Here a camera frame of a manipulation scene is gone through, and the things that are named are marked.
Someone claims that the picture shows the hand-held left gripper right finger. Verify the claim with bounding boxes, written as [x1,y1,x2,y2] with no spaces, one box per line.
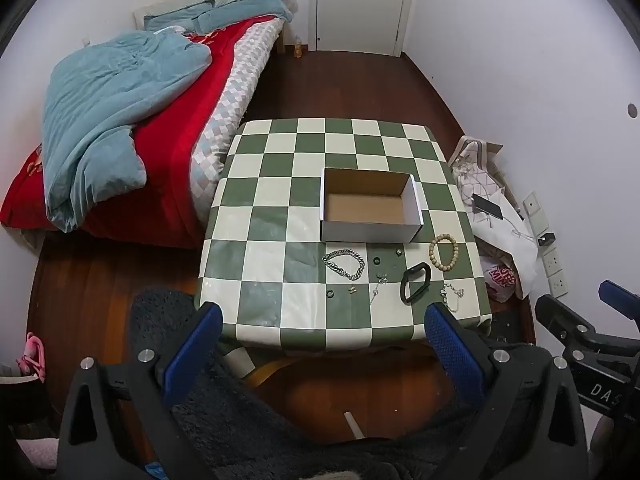
[424,302,591,480]

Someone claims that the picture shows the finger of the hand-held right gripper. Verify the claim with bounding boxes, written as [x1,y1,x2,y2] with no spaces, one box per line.
[598,280,640,332]
[535,294,640,363]

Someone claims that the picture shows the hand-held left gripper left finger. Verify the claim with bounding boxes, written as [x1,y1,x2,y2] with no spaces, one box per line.
[57,301,224,480]

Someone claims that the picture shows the thin silver bracelet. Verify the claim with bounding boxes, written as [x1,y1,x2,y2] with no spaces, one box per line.
[440,282,465,313]

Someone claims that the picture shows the black wristband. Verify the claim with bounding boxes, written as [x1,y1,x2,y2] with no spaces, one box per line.
[399,262,432,305]

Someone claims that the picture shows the wooden bead bracelet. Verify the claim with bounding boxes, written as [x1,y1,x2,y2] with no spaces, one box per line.
[428,233,460,273]

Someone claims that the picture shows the thin silver necklace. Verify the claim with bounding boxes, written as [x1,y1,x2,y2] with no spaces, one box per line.
[370,272,392,306]

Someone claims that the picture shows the silver chain bracelet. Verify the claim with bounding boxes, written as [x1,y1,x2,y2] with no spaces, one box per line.
[322,249,365,281]

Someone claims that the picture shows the cardboard box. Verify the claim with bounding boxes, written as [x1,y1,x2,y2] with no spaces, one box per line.
[319,167,426,244]

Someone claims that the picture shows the red and white plastic bag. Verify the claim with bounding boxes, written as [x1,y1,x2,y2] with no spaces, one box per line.
[481,256,521,303]

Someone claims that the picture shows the grey shaggy rug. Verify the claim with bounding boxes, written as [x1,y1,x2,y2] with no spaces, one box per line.
[129,287,531,476]

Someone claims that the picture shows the green checkered table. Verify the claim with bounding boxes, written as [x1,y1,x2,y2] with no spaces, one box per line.
[194,118,493,357]

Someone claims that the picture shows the white paper strip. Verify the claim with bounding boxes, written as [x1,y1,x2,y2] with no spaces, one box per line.
[342,411,366,440]

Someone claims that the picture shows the black smartphone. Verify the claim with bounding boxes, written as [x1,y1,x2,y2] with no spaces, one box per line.
[472,194,505,220]

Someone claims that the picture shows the pink slipper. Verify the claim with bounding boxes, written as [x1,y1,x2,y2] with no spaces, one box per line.
[16,332,47,378]

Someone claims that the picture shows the beige tote bag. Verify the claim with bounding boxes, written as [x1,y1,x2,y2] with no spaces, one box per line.
[447,136,507,196]

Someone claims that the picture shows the red blanket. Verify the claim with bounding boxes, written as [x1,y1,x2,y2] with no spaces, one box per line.
[0,16,273,250]

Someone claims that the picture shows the grey checkered mattress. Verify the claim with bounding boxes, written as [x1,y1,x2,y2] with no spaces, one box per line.
[189,17,287,227]

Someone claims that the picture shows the blue quilt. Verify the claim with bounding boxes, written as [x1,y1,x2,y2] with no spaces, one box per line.
[42,29,213,233]

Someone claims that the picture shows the blue pillow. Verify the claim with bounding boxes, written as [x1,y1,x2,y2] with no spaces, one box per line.
[144,2,217,32]

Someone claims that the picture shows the white door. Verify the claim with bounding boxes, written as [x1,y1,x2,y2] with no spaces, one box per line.
[315,0,412,56]

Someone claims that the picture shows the white wall sockets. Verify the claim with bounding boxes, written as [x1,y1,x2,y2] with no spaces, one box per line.
[522,191,570,298]

